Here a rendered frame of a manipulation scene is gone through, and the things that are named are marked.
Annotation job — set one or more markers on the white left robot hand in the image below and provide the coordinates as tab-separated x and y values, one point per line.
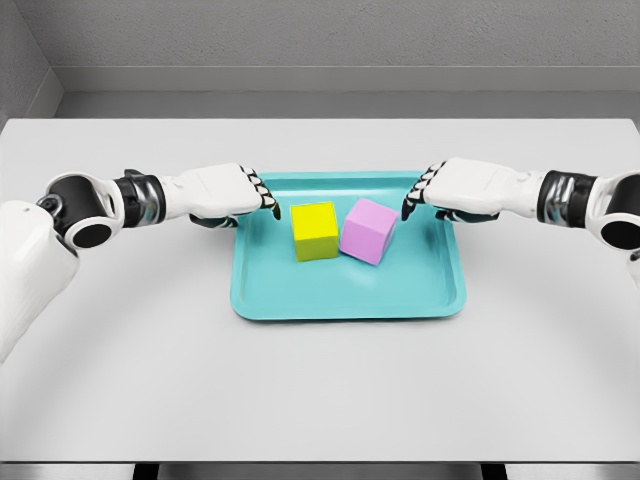
220	192

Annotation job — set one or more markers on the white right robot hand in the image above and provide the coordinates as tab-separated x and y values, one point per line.
470	187

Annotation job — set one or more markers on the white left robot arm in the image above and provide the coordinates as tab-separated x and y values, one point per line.
75	220

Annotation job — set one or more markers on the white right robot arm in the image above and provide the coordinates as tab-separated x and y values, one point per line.
590	205

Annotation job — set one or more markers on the yellow cube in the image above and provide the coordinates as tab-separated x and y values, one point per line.
315	232

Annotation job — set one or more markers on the pink cube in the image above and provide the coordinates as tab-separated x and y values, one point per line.
369	231

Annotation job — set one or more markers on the teal rectangular tray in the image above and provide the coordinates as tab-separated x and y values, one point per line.
350	280

